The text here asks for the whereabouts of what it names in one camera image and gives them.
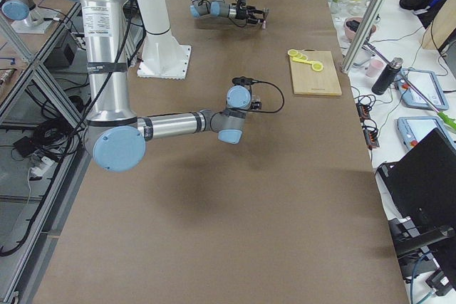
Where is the blue teach pendant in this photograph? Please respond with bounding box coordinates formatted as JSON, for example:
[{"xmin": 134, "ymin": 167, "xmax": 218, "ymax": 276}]
[
  {"xmin": 397, "ymin": 116, "xmax": 453, "ymax": 151},
  {"xmin": 395, "ymin": 68, "xmax": 449, "ymax": 110}
]

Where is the steel measuring jigger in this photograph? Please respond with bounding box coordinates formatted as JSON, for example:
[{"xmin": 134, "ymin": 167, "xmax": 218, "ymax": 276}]
[{"xmin": 261, "ymin": 8, "xmax": 269, "ymax": 29}]

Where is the lemon slice end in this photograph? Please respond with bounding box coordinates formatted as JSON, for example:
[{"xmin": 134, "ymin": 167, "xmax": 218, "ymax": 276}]
[{"xmin": 287, "ymin": 49, "xmax": 299, "ymax": 57}]

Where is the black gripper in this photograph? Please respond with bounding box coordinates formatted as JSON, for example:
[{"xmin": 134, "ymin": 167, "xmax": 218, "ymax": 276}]
[
  {"xmin": 249, "ymin": 94, "xmax": 262, "ymax": 110},
  {"xmin": 235, "ymin": 3, "xmax": 266, "ymax": 25}
]

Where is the near blue teach pendant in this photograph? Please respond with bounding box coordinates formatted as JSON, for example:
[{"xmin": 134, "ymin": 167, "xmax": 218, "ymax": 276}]
[{"xmin": 397, "ymin": 116, "xmax": 453, "ymax": 151}]

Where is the wooden cutting board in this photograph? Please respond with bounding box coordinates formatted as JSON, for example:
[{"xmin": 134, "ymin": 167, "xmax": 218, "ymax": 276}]
[{"xmin": 289, "ymin": 49, "xmax": 342, "ymax": 96}]

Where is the pink bowl with black items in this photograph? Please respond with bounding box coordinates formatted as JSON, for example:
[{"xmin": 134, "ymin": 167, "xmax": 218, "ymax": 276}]
[{"xmin": 343, "ymin": 16, "xmax": 363, "ymax": 41}]

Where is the black water bottle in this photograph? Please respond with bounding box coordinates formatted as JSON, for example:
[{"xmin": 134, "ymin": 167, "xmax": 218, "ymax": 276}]
[{"xmin": 371, "ymin": 57, "xmax": 403, "ymax": 95}]

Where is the white camera pillar base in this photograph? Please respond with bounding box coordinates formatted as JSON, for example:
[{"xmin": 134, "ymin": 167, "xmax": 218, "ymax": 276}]
[{"xmin": 138, "ymin": 0, "xmax": 191, "ymax": 80}]

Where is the yellow plastic spoon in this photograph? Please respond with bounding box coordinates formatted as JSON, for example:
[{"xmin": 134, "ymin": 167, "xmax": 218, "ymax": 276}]
[{"xmin": 291, "ymin": 57, "xmax": 323, "ymax": 72}]

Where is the aluminium frame post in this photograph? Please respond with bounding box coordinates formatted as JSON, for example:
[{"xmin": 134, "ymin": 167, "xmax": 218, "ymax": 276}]
[{"xmin": 341, "ymin": 0, "xmax": 385, "ymax": 74}]

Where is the pink plastic cup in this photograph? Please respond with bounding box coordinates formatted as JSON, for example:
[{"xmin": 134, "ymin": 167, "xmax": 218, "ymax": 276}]
[{"xmin": 366, "ymin": 58, "xmax": 384, "ymax": 78}]

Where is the far blue teach pendant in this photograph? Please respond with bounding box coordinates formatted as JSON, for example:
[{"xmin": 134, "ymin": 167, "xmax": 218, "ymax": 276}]
[{"xmin": 395, "ymin": 68, "xmax": 449, "ymax": 110}]

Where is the black computer monitor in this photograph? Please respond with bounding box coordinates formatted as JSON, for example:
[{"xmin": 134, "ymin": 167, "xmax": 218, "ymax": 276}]
[{"xmin": 377, "ymin": 128, "xmax": 455, "ymax": 229}]

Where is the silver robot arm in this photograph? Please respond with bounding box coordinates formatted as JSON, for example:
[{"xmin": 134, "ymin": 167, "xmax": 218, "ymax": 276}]
[
  {"xmin": 75, "ymin": 0, "xmax": 260, "ymax": 172},
  {"xmin": 190, "ymin": 0, "xmax": 269, "ymax": 28}
]

